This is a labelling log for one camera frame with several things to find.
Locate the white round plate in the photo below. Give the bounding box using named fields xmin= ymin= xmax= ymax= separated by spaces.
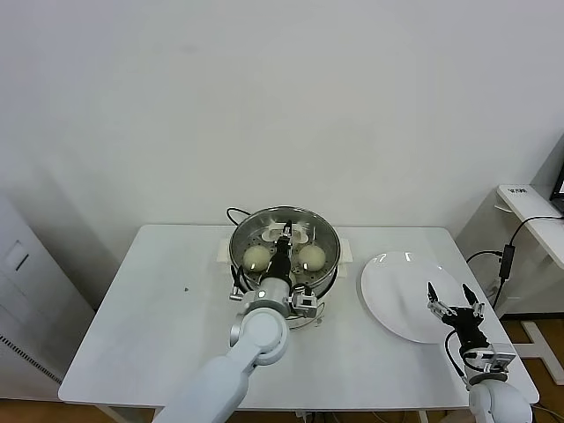
xmin=360 ymin=250 xmax=469 ymax=345

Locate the cream steamed baozi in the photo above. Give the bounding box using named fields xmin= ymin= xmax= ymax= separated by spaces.
xmin=242 ymin=245 xmax=271 ymax=272
xmin=298 ymin=245 xmax=328 ymax=272

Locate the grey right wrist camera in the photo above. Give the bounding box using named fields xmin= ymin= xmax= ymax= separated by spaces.
xmin=478 ymin=342 xmax=516 ymax=375

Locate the black cooker power cable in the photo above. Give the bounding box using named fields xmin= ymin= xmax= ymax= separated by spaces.
xmin=225 ymin=207 xmax=256 ymax=226

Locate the stainless steel steamer basket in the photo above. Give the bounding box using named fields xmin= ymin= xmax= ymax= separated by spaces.
xmin=227 ymin=204 xmax=341 ymax=301

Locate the white electric cooker base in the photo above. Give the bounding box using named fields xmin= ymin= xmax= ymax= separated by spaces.
xmin=215 ymin=236 xmax=353 ymax=334

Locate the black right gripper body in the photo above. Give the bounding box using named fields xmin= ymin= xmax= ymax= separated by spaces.
xmin=441 ymin=307 xmax=490 ymax=352

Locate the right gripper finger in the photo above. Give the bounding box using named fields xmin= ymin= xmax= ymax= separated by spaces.
xmin=461 ymin=284 xmax=486 ymax=321
xmin=426 ymin=282 xmax=455 ymax=319

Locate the black power adapter with cable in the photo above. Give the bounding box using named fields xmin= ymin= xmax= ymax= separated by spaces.
xmin=465 ymin=214 xmax=564 ymax=312

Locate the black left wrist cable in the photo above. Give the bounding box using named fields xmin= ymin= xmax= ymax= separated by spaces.
xmin=229 ymin=263 xmax=249 ymax=301

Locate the black monitor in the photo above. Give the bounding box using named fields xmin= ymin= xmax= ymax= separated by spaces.
xmin=548 ymin=131 xmax=564 ymax=203

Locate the white side desk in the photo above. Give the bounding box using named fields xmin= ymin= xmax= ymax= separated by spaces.
xmin=453 ymin=183 xmax=564 ymax=393

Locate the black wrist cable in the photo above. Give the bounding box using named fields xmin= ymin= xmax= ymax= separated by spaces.
xmin=229 ymin=263 xmax=249 ymax=301
xmin=443 ymin=329 xmax=472 ymax=391

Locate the white metal cabinet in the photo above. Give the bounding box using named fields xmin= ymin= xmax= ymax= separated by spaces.
xmin=0 ymin=193 xmax=96 ymax=402

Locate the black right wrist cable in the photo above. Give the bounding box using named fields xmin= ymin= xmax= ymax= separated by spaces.
xmin=443 ymin=329 xmax=472 ymax=391

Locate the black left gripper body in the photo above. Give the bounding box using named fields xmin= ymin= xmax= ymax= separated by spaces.
xmin=267 ymin=240 xmax=293 ymax=283

